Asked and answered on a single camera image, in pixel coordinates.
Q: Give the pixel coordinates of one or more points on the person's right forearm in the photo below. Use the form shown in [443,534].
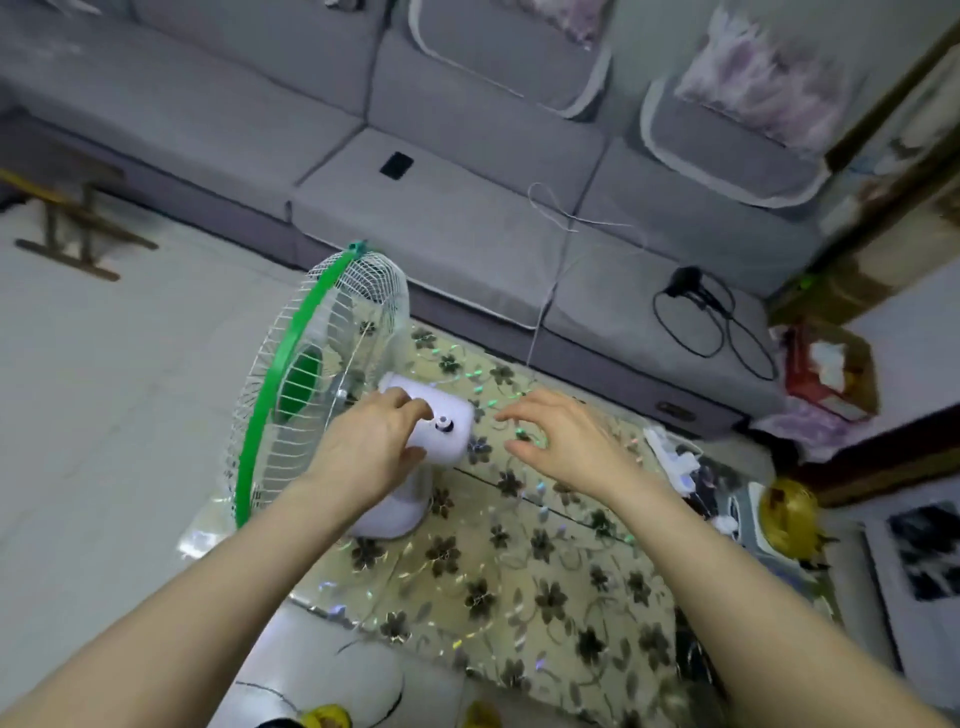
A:
[750,600]

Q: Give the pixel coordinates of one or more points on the yellow object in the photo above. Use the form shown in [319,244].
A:
[326,716]

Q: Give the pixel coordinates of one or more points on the person's left forearm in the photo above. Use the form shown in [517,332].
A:
[187,600]

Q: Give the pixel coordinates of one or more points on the grey cushion with white trim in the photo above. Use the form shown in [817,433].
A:
[517,52]

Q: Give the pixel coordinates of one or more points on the black and white picture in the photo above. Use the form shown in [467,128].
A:
[926,551]

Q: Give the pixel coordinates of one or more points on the white plastic items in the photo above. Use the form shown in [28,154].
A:
[686,465]

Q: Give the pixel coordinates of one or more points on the yellow plastic bag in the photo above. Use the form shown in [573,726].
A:
[789,517]

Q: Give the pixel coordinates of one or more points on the person's left thumb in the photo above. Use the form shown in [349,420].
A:
[417,414]

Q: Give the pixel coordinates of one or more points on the dark wooden cabinet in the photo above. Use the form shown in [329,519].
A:
[892,225]

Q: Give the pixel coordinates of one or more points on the grey cushion with floral cover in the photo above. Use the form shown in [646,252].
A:
[742,127]

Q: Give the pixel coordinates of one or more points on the grey fabric sofa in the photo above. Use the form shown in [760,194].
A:
[465,195]

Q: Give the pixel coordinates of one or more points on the red cardboard box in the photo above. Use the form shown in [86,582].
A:
[829,367]

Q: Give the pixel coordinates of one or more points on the floral plastic tablecloth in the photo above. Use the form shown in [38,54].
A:
[525,562]

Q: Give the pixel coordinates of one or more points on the person's right thumb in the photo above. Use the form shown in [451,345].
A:
[523,450]

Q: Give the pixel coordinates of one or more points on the person's right hand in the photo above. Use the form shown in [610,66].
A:
[577,446]

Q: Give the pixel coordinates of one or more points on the person's left hand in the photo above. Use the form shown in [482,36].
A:
[360,450]

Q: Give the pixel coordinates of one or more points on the white and green desk fan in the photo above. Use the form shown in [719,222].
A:
[292,375]

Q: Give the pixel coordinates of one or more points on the wooden folding stool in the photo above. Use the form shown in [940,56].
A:
[75,225]

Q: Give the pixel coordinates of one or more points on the black smartphone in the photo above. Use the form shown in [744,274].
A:
[397,166]

